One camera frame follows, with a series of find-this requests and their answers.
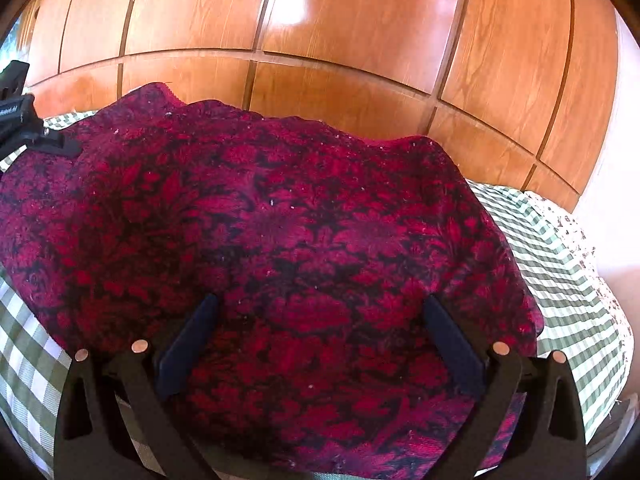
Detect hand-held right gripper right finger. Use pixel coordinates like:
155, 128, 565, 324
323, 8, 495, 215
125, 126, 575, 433
422, 294, 587, 480

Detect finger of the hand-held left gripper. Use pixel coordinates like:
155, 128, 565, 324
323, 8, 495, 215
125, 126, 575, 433
22, 121, 82, 160

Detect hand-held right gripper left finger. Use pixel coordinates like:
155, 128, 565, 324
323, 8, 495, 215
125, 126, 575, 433
52, 292, 222, 480

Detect red black patterned cloth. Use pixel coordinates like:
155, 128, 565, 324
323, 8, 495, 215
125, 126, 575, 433
0, 82, 545, 477

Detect green white checked bed sheet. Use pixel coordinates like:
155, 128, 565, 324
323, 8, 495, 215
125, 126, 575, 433
0, 109, 632, 480

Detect wooden wardrobe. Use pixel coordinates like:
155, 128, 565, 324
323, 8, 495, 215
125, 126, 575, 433
20, 0, 622, 211

